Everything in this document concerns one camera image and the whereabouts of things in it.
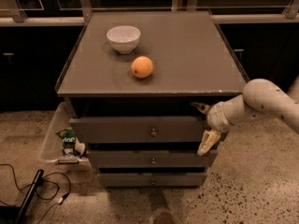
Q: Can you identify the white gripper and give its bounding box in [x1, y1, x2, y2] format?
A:
[191, 102, 233, 156]

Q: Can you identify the grey top drawer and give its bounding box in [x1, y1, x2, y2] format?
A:
[69, 116, 210, 144]

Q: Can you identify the grey drawer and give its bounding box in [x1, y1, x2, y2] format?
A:
[87, 150, 218, 168]
[99, 173, 207, 187]
[69, 116, 210, 144]

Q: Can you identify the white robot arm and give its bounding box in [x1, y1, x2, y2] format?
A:
[192, 78, 299, 155]

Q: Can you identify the grey drawer cabinet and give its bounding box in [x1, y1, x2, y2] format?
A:
[56, 12, 248, 174]

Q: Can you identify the grey middle drawer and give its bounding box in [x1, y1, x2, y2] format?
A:
[87, 150, 218, 168]

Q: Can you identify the grey bottom drawer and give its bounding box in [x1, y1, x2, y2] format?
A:
[99, 173, 207, 187]

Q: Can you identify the orange fruit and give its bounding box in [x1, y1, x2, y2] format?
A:
[131, 56, 153, 78]

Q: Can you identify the white ceramic bowl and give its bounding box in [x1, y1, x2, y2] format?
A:
[107, 25, 141, 54]

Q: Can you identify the green snack bag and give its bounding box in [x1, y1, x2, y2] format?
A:
[56, 127, 76, 148]

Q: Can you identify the black bar on floor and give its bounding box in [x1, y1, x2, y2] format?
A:
[13, 169, 44, 224]

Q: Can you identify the black cable on floor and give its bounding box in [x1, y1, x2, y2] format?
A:
[0, 163, 72, 224]

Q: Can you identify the metal railing frame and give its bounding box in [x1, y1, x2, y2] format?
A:
[0, 0, 299, 26]

